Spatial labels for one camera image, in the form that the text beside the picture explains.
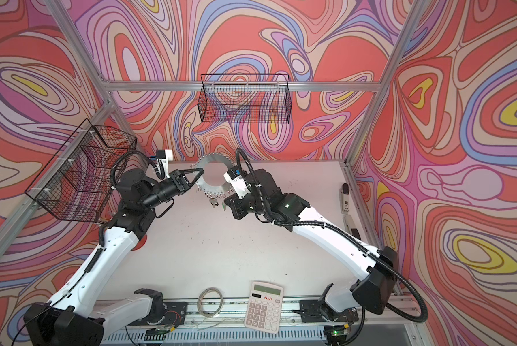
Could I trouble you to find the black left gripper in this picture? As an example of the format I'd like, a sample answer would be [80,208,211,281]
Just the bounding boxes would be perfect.
[141,169,204,213]

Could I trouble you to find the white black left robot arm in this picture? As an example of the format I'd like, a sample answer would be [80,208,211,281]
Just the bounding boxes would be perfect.
[23,150,204,345]

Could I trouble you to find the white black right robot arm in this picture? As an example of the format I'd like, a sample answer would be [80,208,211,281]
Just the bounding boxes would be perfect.
[225,148,428,323]

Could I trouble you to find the red pencil cup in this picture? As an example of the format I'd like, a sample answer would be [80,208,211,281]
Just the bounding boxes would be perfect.
[132,235,148,251]

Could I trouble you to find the white desk calculator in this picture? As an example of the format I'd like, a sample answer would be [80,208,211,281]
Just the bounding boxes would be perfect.
[244,281,284,334]

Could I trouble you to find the white black remote control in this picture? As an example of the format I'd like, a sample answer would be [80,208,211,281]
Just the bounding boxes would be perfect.
[340,183,351,213]

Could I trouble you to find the clear tape roll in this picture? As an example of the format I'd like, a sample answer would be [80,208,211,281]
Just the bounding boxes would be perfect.
[196,287,225,319]

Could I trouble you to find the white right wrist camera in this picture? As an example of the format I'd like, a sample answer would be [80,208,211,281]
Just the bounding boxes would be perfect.
[224,166,250,199]

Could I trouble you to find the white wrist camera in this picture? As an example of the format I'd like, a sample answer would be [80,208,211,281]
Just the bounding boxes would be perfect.
[154,149,173,180]
[224,166,250,199]

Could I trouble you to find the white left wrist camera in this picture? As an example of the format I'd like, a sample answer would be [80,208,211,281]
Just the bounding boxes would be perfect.
[154,149,173,180]

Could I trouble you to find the black wire basket back wall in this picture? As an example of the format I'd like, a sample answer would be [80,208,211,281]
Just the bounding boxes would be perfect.
[197,72,292,124]

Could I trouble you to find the black wire basket wall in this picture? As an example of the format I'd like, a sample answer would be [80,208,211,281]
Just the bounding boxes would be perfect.
[197,72,292,124]
[25,120,137,223]

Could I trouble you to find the black wire basket left wall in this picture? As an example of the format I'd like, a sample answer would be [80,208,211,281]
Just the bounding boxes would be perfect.
[25,120,137,223]

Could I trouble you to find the aluminium front rail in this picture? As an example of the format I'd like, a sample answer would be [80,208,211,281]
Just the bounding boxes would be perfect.
[98,297,411,345]

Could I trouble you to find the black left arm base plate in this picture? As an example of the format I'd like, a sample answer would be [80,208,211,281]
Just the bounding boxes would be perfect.
[146,301,188,327]

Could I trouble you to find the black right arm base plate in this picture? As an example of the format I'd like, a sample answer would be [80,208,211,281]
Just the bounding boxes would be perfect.
[293,283,360,324]

